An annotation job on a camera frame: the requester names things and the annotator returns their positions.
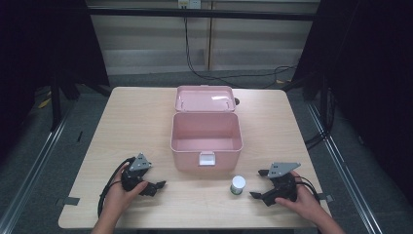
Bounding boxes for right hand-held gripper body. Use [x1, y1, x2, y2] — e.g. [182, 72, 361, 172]
[261, 162, 302, 208]

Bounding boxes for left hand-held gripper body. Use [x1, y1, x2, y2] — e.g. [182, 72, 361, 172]
[121, 152, 159, 197]

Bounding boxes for small white-lidded jar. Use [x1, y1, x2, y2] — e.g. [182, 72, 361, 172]
[230, 175, 246, 196]

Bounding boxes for pink storage box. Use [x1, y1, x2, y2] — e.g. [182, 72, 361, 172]
[169, 85, 244, 173]

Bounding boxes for person's right hand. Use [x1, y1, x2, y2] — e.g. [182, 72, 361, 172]
[274, 171, 324, 222]

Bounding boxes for person's left hand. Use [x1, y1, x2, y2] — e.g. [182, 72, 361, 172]
[104, 163, 149, 216]

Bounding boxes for black metal stand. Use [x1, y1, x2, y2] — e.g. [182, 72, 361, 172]
[48, 76, 113, 133]

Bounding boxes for black horizontal bar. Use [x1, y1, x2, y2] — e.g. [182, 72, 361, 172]
[87, 7, 320, 22]

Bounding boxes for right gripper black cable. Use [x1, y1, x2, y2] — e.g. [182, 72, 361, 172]
[295, 175, 321, 203]

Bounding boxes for black floor cable bundle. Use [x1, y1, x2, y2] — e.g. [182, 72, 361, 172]
[304, 89, 337, 151]

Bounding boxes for black wall cable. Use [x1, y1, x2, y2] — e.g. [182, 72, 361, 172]
[183, 17, 298, 90]

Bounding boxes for white wall socket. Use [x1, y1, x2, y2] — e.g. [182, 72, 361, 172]
[177, 0, 203, 10]

